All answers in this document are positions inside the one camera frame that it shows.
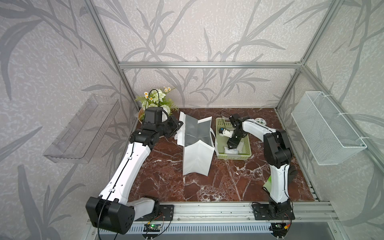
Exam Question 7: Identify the clear acrylic wall shelf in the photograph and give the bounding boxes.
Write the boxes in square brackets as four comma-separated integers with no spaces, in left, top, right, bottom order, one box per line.
[43,94,121,164]

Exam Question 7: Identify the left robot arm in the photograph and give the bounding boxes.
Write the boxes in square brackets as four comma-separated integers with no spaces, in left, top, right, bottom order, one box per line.
[86,107,184,235]

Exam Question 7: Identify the round decorated tin can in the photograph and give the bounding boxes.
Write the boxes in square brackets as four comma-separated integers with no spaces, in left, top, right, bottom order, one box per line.
[255,118,267,127]

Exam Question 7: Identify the left controller board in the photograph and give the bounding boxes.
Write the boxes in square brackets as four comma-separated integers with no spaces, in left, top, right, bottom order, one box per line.
[143,224,163,234]

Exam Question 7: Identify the green plastic basket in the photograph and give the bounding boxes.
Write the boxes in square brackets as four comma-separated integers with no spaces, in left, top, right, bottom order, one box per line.
[216,118,252,161]

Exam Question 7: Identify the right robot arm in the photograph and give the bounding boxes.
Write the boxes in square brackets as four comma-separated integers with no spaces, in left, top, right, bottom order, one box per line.
[227,114,295,221]

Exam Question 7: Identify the white wire mesh basket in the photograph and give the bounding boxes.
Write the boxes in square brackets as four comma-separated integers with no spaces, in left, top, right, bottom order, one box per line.
[292,91,367,166]

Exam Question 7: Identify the flower bouquet in paper pot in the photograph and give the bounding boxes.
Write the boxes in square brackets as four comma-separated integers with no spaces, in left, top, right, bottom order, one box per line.
[135,87,178,123]

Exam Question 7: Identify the controller board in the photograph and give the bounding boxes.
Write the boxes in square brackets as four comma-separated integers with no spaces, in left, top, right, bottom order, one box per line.
[143,224,163,234]
[270,223,291,233]

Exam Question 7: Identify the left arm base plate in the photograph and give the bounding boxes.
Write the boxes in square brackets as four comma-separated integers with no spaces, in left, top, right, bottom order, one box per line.
[136,204,175,222]

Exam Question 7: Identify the white insulated delivery bag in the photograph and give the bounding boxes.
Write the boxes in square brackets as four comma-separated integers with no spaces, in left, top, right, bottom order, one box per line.
[175,112,218,177]

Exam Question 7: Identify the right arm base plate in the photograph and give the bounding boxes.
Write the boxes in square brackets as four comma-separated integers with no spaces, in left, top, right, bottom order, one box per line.
[251,201,296,221]

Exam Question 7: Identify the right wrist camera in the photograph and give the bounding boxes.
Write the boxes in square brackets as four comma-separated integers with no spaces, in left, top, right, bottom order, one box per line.
[219,128,233,138]

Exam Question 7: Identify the right controller board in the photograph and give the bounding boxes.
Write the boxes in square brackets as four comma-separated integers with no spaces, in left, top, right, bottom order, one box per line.
[270,223,291,233]

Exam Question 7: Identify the white ice pack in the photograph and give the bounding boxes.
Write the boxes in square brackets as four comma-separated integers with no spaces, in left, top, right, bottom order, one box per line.
[224,142,244,155]

